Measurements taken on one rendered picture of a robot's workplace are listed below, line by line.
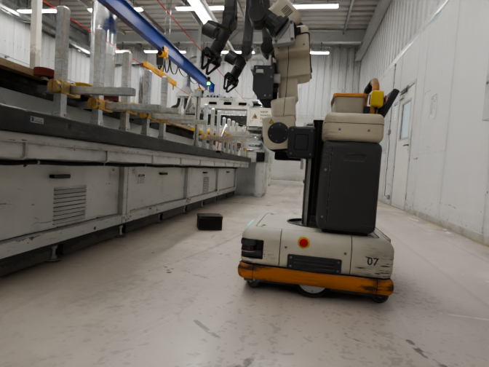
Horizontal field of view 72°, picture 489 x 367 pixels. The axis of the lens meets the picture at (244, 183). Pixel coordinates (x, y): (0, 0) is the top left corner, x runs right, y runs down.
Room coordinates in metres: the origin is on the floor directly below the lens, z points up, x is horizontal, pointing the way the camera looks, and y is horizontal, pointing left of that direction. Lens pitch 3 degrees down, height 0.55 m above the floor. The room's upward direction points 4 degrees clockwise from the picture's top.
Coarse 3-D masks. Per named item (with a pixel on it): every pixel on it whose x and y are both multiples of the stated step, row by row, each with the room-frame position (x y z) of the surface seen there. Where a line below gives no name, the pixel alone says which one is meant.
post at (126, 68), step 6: (126, 54) 1.86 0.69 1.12; (126, 60) 1.86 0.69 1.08; (126, 66) 1.86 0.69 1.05; (126, 72) 1.86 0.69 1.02; (126, 78) 1.86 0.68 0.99; (126, 84) 1.86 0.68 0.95; (126, 96) 1.86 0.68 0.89; (126, 102) 1.86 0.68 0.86; (120, 114) 1.86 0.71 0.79; (126, 114) 1.86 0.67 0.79; (120, 120) 1.86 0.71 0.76; (126, 120) 1.86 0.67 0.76; (120, 126) 1.86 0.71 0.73; (126, 126) 1.87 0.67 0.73
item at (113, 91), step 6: (42, 90) 1.43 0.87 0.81; (48, 90) 1.42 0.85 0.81; (72, 90) 1.40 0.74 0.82; (78, 90) 1.40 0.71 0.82; (84, 90) 1.40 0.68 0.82; (90, 90) 1.39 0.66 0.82; (96, 90) 1.39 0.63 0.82; (102, 90) 1.38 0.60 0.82; (108, 90) 1.38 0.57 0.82; (114, 90) 1.37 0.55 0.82; (120, 90) 1.37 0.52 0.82; (126, 90) 1.36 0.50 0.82; (132, 90) 1.36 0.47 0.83
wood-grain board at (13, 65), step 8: (0, 64) 1.28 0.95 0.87; (8, 64) 1.32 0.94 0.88; (16, 64) 1.35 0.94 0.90; (16, 72) 1.39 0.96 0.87; (24, 72) 1.39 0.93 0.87; (32, 72) 1.43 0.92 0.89; (40, 80) 1.51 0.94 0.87; (48, 80) 1.52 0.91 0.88; (88, 96) 1.84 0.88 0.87; (184, 128) 3.24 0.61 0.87
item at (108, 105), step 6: (78, 102) 1.68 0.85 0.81; (84, 102) 1.67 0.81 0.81; (90, 108) 1.69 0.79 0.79; (108, 108) 1.65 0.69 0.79; (114, 108) 1.64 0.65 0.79; (120, 108) 1.64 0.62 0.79; (126, 108) 1.63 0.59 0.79; (132, 108) 1.63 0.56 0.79; (138, 108) 1.62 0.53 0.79; (144, 108) 1.62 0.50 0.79; (150, 108) 1.61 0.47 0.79; (156, 108) 1.61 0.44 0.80
